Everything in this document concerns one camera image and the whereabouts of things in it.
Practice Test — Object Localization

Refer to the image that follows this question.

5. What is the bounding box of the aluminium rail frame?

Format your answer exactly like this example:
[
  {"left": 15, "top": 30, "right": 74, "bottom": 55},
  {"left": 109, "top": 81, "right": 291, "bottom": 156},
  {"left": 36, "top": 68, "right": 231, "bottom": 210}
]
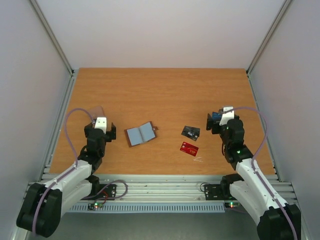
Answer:
[{"left": 22, "top": 173, "right": 298, "bottom": 204}]

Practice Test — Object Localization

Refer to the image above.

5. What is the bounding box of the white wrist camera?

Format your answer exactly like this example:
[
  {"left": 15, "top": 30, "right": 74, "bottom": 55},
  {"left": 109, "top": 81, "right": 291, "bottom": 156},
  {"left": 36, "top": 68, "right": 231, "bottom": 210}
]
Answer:
[
  {"left": 218, "top": 106, "right": 235, "bottom": 126},
  {"left": 94, "top": 116, "right": 108, "bottom": 134}
]

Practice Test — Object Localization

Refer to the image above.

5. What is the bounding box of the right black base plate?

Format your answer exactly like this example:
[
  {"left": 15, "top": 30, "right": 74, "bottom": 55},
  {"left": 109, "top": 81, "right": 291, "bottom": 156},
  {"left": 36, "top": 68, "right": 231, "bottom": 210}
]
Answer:
[{"left": 203, "top": 184, "right": 233, "bottom": 201}]

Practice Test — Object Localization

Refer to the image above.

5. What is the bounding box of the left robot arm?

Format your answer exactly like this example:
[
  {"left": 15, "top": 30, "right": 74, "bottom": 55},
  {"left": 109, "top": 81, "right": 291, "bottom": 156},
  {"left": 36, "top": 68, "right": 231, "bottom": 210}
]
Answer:
[{"left": 16, "top": 117, "right": 116, "bottom": 238}]

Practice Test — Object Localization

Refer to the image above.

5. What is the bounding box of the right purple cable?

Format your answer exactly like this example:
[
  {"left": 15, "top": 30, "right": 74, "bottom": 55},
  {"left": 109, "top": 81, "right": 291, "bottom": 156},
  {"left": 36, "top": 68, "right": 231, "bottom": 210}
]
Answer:
[{"left": 224, "top": 106, "right": 298, "bottom": 240}]

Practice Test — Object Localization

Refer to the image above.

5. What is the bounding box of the blue VIP card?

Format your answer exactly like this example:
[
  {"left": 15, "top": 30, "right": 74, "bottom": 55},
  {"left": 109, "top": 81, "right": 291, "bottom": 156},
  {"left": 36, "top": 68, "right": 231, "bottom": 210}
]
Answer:
[
  {"left": 211, "top": 110, "right": 223, "bottom": 121},
  {"left": 181, "top": 125, "right": 201, "bottom": 141}
]

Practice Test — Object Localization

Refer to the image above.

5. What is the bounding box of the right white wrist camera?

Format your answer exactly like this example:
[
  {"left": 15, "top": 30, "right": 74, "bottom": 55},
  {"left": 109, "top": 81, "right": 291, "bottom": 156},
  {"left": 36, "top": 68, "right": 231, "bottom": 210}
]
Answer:
[{"left": 218, "top": 106, "right": 235, "bottom": 126}]

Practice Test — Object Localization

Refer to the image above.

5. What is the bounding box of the purple cable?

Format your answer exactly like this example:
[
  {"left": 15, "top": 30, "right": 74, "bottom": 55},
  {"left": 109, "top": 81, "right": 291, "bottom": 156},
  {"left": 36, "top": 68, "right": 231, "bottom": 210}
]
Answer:
[
  {"left": 31, "top": 107, "right": 97, "bottom": 237},
  {"left": 224, "top": 106, "right": 298, "bottom": 240}
]

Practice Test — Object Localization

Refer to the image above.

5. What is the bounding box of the circuit board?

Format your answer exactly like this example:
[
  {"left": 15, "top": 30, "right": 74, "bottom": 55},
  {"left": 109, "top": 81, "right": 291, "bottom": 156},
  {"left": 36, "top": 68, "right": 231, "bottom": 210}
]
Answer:
[
  {"left": 224, "top": 201, "right": 241, "bottom": 209},
  {"left": 87, "top": 202, "right": 104, "bottom": 211}
]

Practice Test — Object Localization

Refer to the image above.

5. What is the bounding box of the left aluminium corner post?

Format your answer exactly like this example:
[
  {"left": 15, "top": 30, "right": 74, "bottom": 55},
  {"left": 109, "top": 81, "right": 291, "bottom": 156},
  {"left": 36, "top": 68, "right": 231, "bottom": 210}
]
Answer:
[{"left": 28, "top": 0, "right": 76, "bottom": 77}]

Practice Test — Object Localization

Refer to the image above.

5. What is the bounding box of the grey slotted cable duct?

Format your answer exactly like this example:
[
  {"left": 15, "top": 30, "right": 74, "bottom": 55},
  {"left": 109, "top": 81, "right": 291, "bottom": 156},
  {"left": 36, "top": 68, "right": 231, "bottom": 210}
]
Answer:
[{"left": 68, "top": 202, "right": 225, "bottom": 214}]

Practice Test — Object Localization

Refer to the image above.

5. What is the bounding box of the brown leather card holder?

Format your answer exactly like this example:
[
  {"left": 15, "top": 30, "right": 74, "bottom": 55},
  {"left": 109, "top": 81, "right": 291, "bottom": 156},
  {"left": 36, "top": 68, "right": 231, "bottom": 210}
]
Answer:
[{"left": 124, "top": 121, "right": 158, "bottom": 148}]

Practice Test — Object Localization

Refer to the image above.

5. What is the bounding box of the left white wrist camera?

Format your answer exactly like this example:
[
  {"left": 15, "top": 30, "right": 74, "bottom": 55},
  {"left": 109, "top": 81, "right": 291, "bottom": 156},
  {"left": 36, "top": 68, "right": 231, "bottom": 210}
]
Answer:
[{"left": 94, "top": 116, "right": 108, "bottom": 134}]

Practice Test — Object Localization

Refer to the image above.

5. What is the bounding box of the right aluminium corner post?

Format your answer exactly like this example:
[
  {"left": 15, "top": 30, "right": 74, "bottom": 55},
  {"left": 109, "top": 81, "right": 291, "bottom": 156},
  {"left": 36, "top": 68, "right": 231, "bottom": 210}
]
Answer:
[{"left": 246, "top": 0, "right": 295, "bottom": 76}]

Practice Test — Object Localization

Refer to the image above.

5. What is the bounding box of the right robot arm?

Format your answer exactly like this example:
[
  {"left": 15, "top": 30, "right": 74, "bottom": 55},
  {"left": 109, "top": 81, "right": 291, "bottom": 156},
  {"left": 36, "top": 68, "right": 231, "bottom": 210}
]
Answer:
[{"left": 206, "top": 111, "right": 301, "bottom": 240}]

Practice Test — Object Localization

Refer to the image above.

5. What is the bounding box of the red VIP card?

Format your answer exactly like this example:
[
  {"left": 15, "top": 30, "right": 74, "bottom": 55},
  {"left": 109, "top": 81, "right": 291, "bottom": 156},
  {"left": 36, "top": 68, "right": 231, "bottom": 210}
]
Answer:
[{"left": 180, "top": 141, "right": 199, "bottom": 157}]

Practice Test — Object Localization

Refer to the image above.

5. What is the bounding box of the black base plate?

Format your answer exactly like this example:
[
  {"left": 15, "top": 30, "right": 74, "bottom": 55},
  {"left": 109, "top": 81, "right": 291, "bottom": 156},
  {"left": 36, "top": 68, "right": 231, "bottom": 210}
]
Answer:
[
  {"left": 82, "top": 184, "right": 117, "bottom": 201},
  {"left": 203, "top": 184, "right": 233, "bottom": 201}
]

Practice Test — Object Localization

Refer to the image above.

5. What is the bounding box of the right circuit board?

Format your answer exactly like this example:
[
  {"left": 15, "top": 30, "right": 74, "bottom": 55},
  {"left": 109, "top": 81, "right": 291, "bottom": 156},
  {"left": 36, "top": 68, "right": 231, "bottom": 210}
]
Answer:
[{"left": 224, "top": 201, "right": 241, "bottom": 209}]

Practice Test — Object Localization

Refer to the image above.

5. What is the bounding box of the left circuit board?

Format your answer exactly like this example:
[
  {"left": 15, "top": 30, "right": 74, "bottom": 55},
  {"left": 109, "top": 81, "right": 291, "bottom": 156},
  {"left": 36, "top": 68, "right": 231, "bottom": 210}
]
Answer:
[{"left": 87, "top": 202, "right": 104, "bottom": 211}]

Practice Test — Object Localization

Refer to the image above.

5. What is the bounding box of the aluminium corner post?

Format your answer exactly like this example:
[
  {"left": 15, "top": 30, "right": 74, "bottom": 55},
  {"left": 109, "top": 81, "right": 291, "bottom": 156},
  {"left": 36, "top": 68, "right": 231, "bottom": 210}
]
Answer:
[
  {"left": 246, "top": 0, "right": 295, "bottom": 76},
  {"left": 28, "top": 0, "right": 76, "bottom": 77}
]

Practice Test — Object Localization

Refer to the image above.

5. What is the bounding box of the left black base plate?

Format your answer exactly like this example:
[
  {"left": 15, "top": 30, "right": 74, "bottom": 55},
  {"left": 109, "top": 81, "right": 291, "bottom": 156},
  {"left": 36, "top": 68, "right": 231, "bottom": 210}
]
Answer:
[{"left": 82, "top": 184, "right": 117, "bottom": 201}]

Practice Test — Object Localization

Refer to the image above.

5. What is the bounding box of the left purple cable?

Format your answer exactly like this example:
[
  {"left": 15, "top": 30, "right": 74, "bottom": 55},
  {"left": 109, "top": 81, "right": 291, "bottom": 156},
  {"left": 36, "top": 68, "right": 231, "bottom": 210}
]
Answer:
[{"left": 31, "top": 107, "right": 97, "bottom": 237}]

